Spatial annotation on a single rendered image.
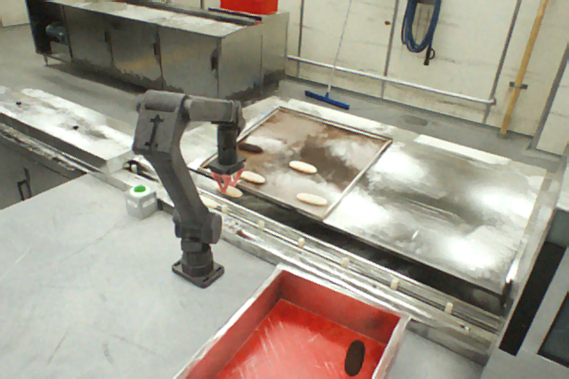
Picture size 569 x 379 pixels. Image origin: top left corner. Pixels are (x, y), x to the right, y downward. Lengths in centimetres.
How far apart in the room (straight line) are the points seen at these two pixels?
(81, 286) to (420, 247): 89
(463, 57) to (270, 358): 410
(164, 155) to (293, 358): 51
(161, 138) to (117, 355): 48
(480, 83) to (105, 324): 421
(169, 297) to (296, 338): 33
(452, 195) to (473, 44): 338
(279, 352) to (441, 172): 84
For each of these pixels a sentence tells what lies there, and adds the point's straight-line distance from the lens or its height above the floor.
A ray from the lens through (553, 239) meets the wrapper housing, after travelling 136.
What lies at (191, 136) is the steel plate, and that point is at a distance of 199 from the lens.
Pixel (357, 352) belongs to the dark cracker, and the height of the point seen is 83.
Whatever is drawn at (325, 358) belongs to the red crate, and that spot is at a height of 82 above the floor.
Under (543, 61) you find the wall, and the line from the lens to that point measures 468.
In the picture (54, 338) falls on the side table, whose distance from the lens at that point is 115.
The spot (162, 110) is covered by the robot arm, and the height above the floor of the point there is 132.
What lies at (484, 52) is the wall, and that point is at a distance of 474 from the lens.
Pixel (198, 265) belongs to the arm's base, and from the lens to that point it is 118.
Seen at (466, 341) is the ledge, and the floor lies 86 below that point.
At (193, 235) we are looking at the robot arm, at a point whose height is 95.
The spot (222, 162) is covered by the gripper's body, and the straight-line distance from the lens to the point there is 129.
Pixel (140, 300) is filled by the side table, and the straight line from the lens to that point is 118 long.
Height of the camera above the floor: 162
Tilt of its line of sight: 30 degrees down
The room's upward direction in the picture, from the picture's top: 4 degrees clockwise
